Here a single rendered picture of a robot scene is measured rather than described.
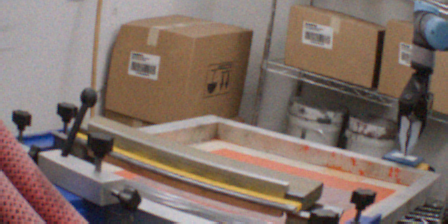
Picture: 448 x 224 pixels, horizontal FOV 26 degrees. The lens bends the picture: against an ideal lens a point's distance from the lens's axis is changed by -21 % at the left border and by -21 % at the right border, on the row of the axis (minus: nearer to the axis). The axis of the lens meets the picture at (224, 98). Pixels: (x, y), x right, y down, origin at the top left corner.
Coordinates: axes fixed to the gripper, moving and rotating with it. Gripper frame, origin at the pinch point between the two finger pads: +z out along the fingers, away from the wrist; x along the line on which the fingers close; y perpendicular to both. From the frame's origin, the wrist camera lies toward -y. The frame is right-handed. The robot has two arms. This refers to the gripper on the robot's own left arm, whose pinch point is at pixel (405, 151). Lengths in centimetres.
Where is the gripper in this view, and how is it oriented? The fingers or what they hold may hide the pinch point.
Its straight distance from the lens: 234.1
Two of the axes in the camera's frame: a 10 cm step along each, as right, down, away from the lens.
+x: -8.6, -2.3, 4.5
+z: -1.7, 9.7, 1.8
